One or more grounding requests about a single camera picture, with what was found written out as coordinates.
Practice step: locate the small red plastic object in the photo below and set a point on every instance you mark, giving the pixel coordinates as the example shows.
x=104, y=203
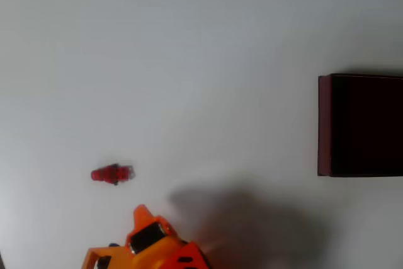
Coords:
x=111, y=174

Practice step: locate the dark red box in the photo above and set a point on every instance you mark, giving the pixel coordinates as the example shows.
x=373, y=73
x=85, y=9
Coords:
x=362, y=124

